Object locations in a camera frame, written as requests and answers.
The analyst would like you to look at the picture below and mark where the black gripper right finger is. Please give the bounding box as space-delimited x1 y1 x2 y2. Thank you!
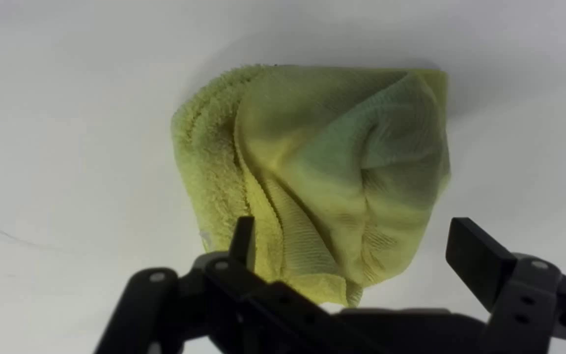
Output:
447 219 518 309

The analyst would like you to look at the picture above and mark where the yellow-green towel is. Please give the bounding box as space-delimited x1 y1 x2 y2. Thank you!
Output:
172 65 451 307

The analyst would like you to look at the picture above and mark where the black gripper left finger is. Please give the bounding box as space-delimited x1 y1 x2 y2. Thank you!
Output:
231 217 256 270

